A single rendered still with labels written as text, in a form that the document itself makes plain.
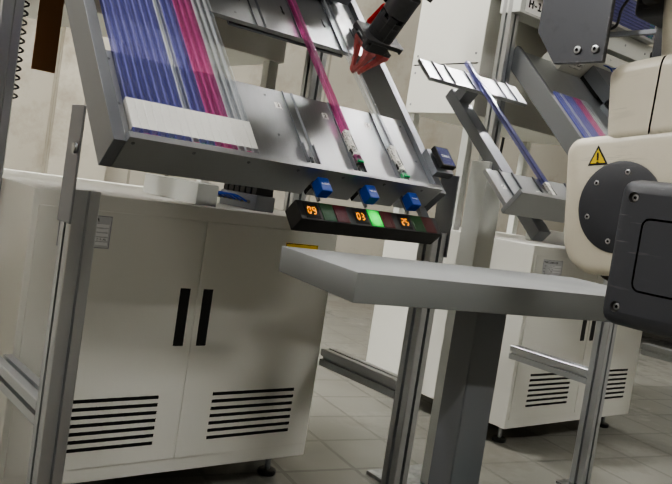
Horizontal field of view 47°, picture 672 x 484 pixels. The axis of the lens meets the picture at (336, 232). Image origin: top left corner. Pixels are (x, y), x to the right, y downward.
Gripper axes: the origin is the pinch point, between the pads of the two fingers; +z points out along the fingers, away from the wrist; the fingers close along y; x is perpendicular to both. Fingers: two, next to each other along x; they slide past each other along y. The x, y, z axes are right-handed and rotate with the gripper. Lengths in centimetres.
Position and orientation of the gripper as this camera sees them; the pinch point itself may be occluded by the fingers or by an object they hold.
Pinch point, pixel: (356, 69)
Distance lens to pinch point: 166.7
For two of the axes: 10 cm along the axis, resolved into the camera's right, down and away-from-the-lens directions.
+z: -5.3, 6.5, 5.5
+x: 3.8, 7.6, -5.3
